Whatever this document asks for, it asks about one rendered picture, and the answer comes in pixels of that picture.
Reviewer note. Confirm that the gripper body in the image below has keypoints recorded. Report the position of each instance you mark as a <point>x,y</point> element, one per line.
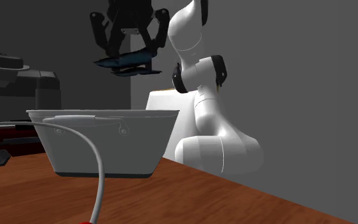
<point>130,12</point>

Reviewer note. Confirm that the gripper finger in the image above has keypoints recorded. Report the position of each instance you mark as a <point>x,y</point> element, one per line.
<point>161,28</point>
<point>101,31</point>

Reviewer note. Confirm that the dark blue object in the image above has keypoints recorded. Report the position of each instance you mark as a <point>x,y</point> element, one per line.
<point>126,60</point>

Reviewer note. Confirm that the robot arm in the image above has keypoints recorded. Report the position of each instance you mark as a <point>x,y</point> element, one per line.
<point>209,124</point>

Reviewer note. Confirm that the dark grey appliance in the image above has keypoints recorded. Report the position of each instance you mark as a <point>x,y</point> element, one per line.
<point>17,83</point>

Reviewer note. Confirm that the dark red cabinet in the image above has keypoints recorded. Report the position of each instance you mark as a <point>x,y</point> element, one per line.
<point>8,139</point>

